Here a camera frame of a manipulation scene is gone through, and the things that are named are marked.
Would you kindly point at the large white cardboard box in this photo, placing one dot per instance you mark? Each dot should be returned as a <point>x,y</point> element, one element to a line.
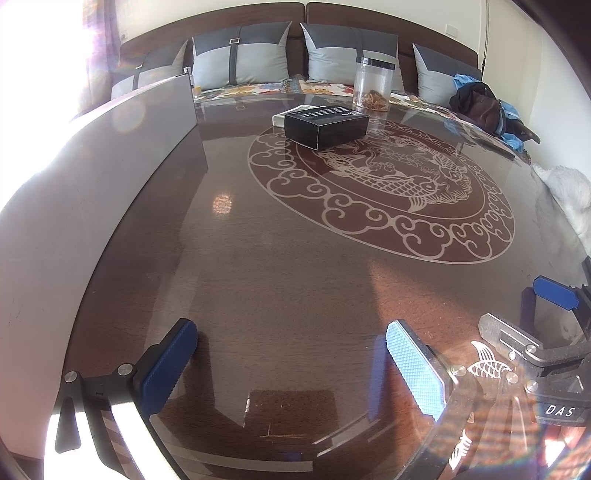
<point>69,194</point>

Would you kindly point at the brown patterned glass desktop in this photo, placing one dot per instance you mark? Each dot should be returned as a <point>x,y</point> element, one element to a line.
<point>300,277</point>

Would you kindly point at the dark bag with blue cloth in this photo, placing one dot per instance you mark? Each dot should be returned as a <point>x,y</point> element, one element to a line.
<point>464,79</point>

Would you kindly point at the dark brown sofa backrest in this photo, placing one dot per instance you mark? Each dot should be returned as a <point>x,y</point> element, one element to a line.
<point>157,44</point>

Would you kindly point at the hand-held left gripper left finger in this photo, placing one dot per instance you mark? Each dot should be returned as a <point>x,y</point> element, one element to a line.
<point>168,360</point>

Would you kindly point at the dark brown bag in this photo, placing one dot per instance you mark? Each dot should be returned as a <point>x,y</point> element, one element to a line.
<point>480,108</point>

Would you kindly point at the black cardboard box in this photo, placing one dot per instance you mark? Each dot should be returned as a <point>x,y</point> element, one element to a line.
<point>323,131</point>

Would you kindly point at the purple curtain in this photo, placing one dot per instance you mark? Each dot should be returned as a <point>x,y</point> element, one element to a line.
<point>94,18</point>

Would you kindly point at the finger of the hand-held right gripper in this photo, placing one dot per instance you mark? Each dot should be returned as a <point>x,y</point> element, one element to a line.
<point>556,291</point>
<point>508,339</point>

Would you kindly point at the grey two-tone pillow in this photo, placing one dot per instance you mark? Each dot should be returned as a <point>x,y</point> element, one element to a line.
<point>434,78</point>
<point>332,60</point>
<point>157,76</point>
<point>258,60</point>

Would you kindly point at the white wall socket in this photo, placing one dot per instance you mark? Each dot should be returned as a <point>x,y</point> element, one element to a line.
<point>451,30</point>

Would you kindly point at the thin grey pole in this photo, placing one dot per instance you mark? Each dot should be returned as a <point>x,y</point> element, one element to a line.
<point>485,41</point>

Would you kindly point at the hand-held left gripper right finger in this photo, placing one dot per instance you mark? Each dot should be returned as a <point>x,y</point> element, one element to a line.
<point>415,369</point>

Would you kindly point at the black cloth item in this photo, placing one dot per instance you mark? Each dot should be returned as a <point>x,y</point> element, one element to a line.
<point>524,131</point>

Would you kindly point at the floral printed blanket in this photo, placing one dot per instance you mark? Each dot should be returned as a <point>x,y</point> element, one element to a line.
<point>258,87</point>

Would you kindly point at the clear jar with black lid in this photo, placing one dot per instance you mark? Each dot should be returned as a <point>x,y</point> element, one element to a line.
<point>374,78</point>

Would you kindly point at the white fluffy cushion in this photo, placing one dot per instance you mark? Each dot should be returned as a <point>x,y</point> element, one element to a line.
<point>570,194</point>

